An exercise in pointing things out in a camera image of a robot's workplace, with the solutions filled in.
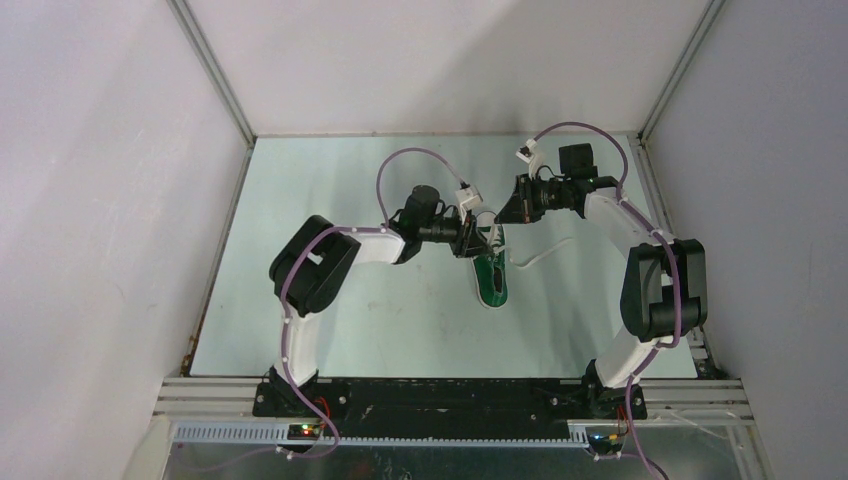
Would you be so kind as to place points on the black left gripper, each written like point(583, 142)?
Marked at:
point(470, 242)

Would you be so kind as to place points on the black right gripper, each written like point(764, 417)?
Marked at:
point(521, 208)

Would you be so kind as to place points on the green canvas sneaker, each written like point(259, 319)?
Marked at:
point(490, 269)

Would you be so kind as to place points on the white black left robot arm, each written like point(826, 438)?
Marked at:
point(309, 272)

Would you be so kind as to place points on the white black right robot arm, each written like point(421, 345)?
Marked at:
point(664, 290)

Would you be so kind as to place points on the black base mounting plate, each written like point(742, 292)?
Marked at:
point(449, 409)

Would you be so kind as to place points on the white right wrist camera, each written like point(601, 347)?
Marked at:
point(532, 157)

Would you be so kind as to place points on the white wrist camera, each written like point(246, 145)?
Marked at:
point(532, 157)
point(468, 198)

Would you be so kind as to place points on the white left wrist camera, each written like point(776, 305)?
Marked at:
point(468, 198)

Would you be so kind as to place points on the aluminium frame rail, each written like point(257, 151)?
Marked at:
point(678, 400)

